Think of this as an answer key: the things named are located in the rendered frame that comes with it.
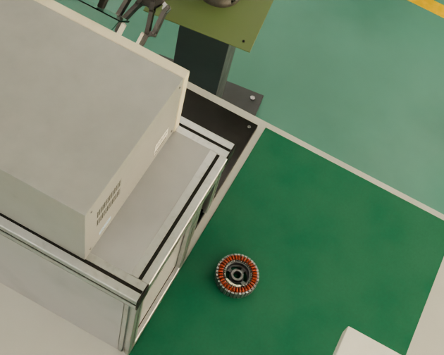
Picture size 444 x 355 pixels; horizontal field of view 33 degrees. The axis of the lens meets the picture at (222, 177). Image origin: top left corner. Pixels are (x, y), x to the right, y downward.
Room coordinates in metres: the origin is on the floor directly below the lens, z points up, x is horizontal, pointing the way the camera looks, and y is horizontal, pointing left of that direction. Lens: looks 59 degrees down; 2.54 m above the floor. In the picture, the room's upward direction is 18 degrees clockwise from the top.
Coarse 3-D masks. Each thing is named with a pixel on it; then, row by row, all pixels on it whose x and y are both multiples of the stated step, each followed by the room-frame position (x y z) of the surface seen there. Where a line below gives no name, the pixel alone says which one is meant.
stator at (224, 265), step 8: (232, 256) 0.83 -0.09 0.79; (240, 256) 0.85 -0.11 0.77; (224, 264) 0.81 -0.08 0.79; (232, 264) 0.82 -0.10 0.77; (240, 264) 0.83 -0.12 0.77; (248, 264) 0.83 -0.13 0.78; (216, 272) 0.78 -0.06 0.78; (224, 272) 0.79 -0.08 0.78; (232, 272) 0.80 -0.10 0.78; (240, 272) 0.81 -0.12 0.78; (248, 272) 0.81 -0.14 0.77; (256, 272) 0.81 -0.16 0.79; (216, 280) 0.76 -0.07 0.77; (224, 280) 0.76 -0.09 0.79; (232, 280) 0.78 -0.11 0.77; (240, 280) 0.79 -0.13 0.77; (248, 280) 0.79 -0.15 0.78; (256, 280) 0.79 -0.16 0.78; (224, 288) 0.75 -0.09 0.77; (232, 288) 0.75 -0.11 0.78; (240, 288) 0.76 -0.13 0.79; (248, 288) 0.76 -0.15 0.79; (232, 296) 0.74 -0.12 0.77; (240, 296) 0.75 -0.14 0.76
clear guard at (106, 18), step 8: (56, 0) 1.23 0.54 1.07; (64, 0) 1.24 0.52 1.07; (72, 0) 1.24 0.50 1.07; (80, 0) 1.25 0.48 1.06; (88, 0) 1.30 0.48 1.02; (72, 8) 1.22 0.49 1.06; (80, 8) 1.23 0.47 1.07; (88, 8) 1.24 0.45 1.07; (96, 8) 1.24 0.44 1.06; (104, 8) 1.29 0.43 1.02; (88, 16) 1.21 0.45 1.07; (96, 16) 1.22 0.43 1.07; (104, 16) 1.23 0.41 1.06; (112, 16) 1.24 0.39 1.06; (120, 16) 1.29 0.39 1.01; (104, 24) 1.20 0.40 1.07; (112, 24) 1.21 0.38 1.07
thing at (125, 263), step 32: (192, 128) 0.95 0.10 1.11; (160, 160) 0.85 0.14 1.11; (192, 160) 0.87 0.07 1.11; (224, 160) 0.90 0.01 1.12; (160, 192) 0.77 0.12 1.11; (192, 192) 0.80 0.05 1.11; (0, 224) 0.59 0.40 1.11; (128, 224) 0.68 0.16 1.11; (160, 224) 0.70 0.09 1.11; (64, 256) 0.56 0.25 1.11; (96, 256) 0.58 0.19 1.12; (128, 256) 0.61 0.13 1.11; (160, 256) 0.63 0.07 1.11; (128, 288) 0.54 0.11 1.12
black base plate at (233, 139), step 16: (192, 96) 1.29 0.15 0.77; (192, 112) 1.24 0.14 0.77; (208, 112) 1.26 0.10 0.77; (224, 112) 1.27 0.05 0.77; (208, 128) 1.20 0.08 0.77; (224, 128) 1.22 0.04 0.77; (240, 128) 1.24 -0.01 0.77; (256, 128) 1.25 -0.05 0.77; (240, 144) 1.18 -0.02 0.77; (224, 176) 1.07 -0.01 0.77
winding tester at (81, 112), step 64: (0, 0) 0.97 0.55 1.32; (0, 64) 0.82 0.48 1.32; (64, 64) 0.87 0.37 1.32; (128, 64) 0.92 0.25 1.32; (0, 128) 0.68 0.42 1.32; (64, 128) 0.73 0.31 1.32; (128, 128) 0.77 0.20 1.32; (0, 192) 0.61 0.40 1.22; (64, 192) 0.60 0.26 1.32; (128, 192) 0.73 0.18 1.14
